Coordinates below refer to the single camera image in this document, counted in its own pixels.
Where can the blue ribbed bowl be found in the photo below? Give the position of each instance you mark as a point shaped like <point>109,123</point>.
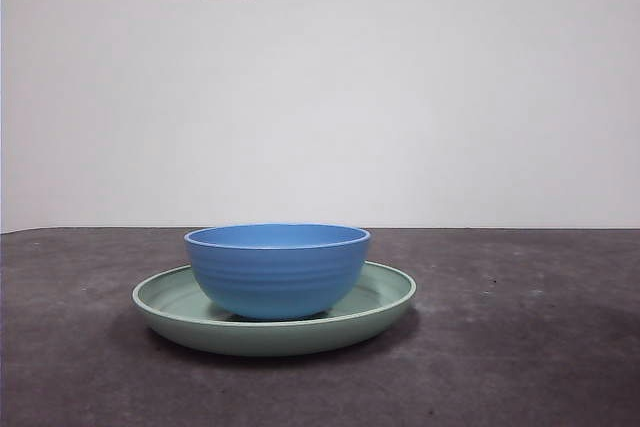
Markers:
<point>280,272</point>

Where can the pale green round plate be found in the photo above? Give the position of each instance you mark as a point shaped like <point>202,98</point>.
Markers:
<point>280,339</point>

